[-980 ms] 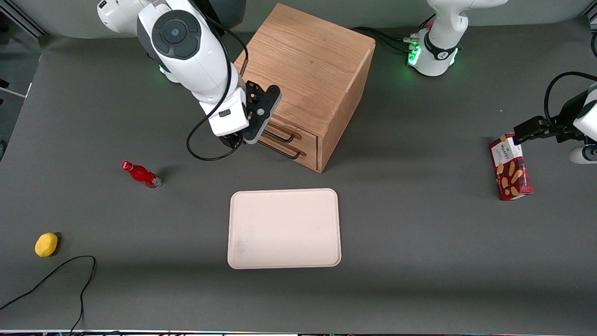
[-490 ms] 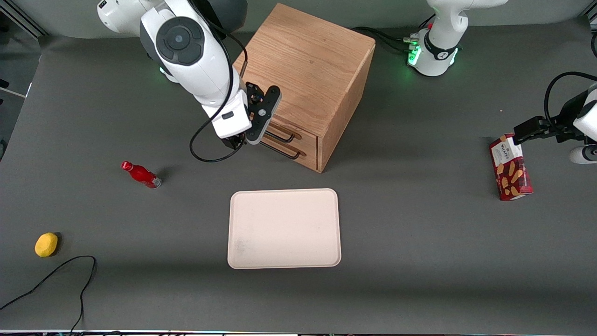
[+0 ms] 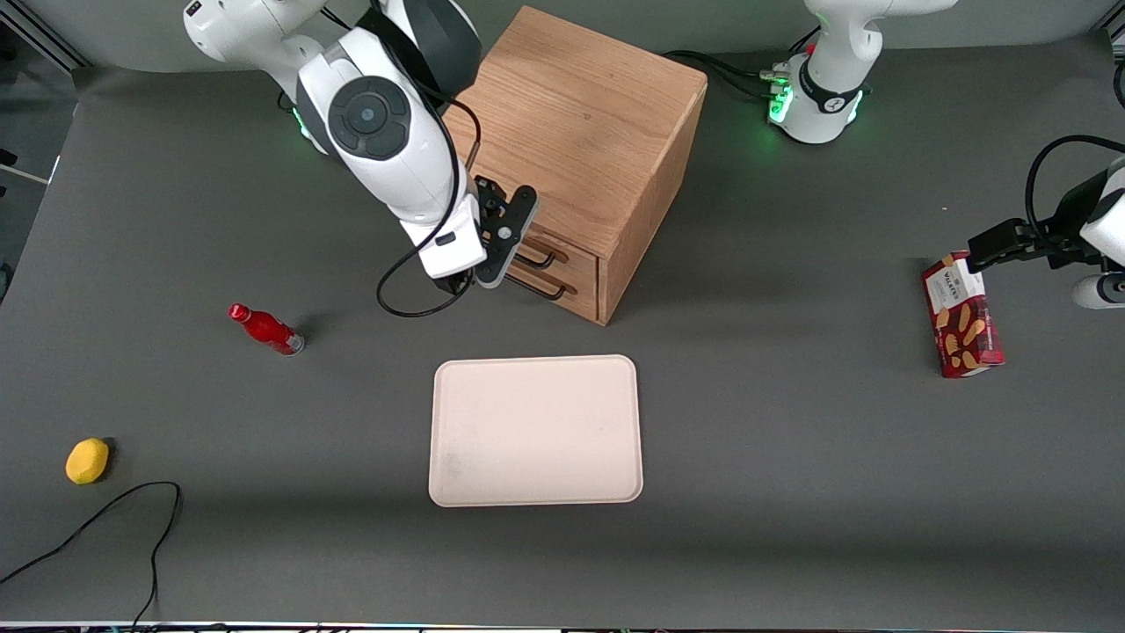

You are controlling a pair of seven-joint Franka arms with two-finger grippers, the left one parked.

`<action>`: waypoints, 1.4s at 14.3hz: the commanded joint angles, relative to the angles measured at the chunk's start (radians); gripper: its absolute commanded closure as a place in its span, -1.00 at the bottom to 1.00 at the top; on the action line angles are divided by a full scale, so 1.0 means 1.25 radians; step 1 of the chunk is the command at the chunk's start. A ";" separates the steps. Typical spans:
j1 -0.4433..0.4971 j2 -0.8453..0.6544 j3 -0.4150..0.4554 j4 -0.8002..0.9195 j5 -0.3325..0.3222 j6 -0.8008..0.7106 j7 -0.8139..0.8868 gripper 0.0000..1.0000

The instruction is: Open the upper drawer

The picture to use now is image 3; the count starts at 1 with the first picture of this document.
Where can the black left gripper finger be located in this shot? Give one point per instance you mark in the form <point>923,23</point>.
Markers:
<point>997,242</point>
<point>977,265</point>

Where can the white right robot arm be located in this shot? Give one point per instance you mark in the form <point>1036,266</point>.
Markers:
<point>387,167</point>

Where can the aluminium frame rail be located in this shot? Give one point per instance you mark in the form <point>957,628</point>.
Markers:
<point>39,33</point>

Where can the red bottle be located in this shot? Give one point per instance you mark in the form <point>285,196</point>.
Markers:
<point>265,329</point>

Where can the cream plastic tray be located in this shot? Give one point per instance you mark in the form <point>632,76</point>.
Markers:
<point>536,431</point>

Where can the oak wooden drawer cabinet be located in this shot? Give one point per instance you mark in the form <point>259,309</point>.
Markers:
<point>580,114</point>

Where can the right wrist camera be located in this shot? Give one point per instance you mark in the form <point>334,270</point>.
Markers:
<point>454,283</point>

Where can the red shortbread biscuit box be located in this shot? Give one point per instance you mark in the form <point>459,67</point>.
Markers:
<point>962,321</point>

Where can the yellow lemon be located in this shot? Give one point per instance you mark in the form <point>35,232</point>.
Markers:
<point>87,462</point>

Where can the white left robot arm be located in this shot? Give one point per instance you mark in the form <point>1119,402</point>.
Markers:
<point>826,105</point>

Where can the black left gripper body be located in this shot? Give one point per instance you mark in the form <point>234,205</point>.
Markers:
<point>1060,239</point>

